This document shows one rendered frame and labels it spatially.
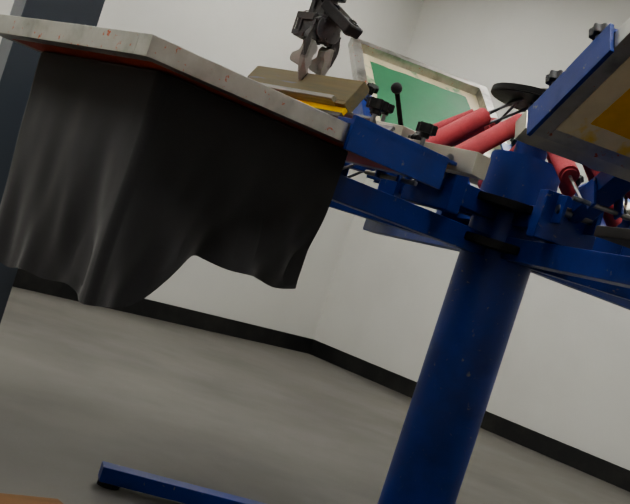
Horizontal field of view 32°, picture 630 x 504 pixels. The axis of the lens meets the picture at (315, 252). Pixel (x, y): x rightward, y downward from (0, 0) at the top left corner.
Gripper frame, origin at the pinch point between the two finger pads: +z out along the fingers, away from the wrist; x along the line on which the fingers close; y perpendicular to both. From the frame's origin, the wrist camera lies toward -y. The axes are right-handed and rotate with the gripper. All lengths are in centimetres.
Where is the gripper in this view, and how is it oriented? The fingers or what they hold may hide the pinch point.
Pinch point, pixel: (310, 78)
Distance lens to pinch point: 243.6
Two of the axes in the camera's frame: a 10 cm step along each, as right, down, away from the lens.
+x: -6.8, -2.2, -7.0
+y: -6.6, -2.1, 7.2
